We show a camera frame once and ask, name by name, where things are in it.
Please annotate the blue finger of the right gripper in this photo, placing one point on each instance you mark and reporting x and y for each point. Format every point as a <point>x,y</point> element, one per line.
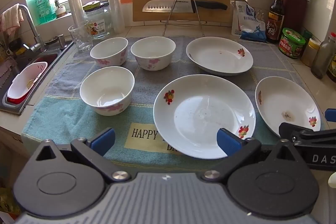
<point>330,115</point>

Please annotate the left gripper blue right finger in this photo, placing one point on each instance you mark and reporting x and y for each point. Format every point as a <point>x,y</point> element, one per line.
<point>229,142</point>

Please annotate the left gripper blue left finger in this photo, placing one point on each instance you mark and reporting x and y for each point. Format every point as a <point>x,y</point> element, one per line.
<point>103,141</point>

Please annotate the white plate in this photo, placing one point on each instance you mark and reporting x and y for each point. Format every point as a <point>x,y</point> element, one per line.
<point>189,111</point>
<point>219,56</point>

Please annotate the white floral bowl front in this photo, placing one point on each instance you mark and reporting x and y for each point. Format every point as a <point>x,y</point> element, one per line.
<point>108,91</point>

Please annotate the white floral bowl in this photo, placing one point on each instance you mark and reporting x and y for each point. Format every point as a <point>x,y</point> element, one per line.
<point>153,53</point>
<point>108,91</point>
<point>110,52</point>

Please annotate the white plate back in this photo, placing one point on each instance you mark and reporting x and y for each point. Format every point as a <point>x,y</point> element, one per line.
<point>219,56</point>

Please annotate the santoku kitchen knife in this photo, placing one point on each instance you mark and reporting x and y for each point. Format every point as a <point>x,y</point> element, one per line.
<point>181,6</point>

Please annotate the cooking oil bottle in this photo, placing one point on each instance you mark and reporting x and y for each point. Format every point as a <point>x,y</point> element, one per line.
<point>331,72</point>

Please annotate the grey teal table towel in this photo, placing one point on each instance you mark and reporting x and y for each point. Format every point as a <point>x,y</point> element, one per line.
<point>62,116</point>

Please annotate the clear glass bottle red cap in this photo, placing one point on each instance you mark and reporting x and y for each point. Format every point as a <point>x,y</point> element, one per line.
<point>324,57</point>

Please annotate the yellow lid spice jar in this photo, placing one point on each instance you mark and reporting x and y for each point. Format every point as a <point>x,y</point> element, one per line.
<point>310,52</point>

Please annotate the green lid sauce jar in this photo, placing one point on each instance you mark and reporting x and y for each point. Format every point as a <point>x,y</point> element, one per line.
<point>291,43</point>

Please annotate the green cap small jar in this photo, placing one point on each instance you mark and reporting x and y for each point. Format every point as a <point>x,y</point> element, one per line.
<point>307,35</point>

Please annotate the white red sink basket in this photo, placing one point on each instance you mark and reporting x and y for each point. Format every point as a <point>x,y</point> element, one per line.
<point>24,82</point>

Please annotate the dark vinegar bottle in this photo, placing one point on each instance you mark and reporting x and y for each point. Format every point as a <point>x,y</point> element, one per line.
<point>275,21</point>

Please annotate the clear drinking glass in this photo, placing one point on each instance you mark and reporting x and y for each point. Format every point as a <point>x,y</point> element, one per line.
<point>81,36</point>

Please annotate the dark red knife block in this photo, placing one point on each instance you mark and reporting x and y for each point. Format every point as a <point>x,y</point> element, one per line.
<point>295,11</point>

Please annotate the chrome sink faucet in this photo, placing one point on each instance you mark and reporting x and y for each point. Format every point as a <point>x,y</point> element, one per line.
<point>39,44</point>

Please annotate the white blue salt bag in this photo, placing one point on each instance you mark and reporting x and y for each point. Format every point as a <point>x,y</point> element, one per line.
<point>245,23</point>

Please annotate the glass jar yellow lid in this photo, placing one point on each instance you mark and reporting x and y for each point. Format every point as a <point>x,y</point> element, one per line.
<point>98,15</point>

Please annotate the small potted plant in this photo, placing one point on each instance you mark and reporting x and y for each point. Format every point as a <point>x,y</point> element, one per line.
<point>60,9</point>

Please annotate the short plastic wrap roll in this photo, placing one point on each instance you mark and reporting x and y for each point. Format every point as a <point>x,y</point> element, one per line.
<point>76,11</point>

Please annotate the green dish soap bottle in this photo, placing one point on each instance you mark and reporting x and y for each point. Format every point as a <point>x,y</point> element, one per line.
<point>45,10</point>

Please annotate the pink striped cloth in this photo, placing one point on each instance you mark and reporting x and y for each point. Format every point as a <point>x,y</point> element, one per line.
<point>10,19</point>

